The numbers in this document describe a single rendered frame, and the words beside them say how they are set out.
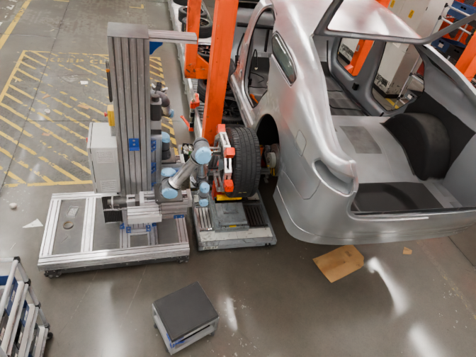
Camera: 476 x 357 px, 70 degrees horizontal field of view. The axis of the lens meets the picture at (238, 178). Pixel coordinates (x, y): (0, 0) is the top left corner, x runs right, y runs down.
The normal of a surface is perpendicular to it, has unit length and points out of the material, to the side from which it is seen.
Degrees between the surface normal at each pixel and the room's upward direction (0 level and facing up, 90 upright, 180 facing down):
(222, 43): 90
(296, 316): 0
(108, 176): 90
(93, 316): 0
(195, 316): 0
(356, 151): 22
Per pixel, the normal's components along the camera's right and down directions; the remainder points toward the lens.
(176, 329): 0.15, -0.74
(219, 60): 0.21, 0.67
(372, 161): 0.22, -0.44
